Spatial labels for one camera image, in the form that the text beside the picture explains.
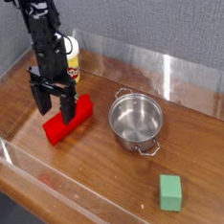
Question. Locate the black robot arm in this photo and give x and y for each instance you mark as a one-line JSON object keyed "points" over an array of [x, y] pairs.
{"points": [[42, 21]]}

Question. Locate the yellow Play-Doh container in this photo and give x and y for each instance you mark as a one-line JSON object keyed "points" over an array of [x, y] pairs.
{"points": [[71, 46]]}

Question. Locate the clear acrylic table barrier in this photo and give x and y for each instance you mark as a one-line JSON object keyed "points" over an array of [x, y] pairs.
{"points": [[88, 178]]}

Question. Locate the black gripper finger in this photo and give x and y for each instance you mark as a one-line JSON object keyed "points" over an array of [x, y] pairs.
{"points": [[42, 99], [68, 107]]}

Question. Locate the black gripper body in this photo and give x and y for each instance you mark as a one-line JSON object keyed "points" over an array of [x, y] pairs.
{"points": [[50, 71]]}

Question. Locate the red rectangular block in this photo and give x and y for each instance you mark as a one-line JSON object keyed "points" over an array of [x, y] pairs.
{"points": [[56, 129]]}

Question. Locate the green foam block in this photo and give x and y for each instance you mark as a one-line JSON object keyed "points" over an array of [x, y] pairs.
{"points": [[170, 193]]}

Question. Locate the small stainless steel pot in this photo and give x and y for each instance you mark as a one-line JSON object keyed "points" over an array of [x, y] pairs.
{"points": [[136, 120]]}

